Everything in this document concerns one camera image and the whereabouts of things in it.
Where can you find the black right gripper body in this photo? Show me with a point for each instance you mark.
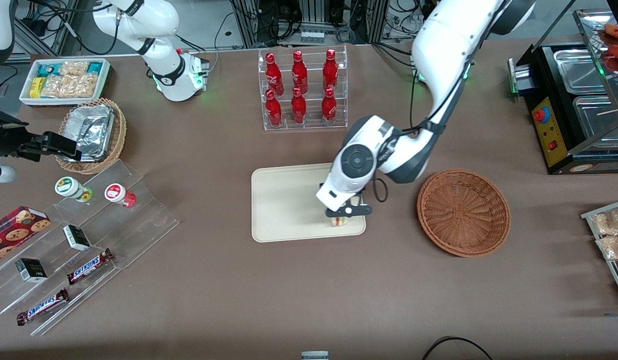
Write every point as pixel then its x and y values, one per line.
pixel 5 140

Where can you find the triangular sandwich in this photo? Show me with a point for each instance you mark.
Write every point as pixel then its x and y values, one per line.
pixel 340 221

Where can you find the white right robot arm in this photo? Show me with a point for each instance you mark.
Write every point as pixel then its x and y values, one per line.
pixel 164 75

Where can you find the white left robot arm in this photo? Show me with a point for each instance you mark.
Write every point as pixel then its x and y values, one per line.
pixel 438 60

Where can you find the beige plastic tray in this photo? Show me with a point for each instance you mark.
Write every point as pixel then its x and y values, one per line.
pixel 284 205

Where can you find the light tan wicker basket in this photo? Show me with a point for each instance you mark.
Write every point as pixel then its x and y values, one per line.
pixel 120 130

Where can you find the brown round wicker basket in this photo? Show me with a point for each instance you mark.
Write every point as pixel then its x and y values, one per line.
pixel 463 215

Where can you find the green lid cup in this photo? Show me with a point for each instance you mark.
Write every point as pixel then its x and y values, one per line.
pixel 69 186

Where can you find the silver foil container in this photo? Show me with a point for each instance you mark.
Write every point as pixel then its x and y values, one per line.
pixel 91 127

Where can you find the large clear cracker bag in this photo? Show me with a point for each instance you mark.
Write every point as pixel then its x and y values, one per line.
pixel 71 86

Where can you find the yellow snack packet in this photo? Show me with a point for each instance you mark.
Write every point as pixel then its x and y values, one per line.
pixel 36 87

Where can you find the red lid cup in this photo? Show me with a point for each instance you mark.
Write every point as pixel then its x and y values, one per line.
pixel 116 193

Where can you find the teal snack packet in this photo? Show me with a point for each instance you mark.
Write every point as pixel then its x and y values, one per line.
pixel 49 70
pixel 95 67

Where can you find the white plastic snack bin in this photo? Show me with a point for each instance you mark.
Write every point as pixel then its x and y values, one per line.
pixel 105 82

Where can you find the small clear cracker bag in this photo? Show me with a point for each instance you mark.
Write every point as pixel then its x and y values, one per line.
pixel 75 68

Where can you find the small black box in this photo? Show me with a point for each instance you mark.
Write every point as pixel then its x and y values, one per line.
pixel 76 237
pixel 31 270

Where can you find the red chocolate cookie box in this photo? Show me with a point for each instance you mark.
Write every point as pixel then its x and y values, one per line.
pixel 14 232

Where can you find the clear acrylic bottle rack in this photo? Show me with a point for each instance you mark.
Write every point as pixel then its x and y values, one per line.
pixel 311 125

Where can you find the clear acrylic stepped shelf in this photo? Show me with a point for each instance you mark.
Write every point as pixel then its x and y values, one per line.
pixel 139 220

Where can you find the red cola bottle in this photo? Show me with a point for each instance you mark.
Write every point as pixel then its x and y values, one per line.
pixel 274 75
pixel 330 72
pixel 274 111
pixel 329 107
pixel 299 75
pixel 299 109

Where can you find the snickers chocolate bar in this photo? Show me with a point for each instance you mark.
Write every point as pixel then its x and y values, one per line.
pixel 89 266
pixel 41 306

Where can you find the small grey device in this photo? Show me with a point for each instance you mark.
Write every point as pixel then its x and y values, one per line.
pixel 314 355

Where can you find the white power strip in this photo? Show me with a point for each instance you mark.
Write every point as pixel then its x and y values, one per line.
pixel 311 36

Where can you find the black food warmer appliance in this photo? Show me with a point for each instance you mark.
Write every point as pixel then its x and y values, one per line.
pixel 548 135

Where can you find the clear bag of snacks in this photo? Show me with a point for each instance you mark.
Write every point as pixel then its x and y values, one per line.
pixel 608 222
pixel 613 247

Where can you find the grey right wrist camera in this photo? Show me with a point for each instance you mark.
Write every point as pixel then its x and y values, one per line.
pixel 1 174

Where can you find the aluminium frame rack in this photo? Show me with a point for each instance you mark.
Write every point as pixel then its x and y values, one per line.
pixel 308 15

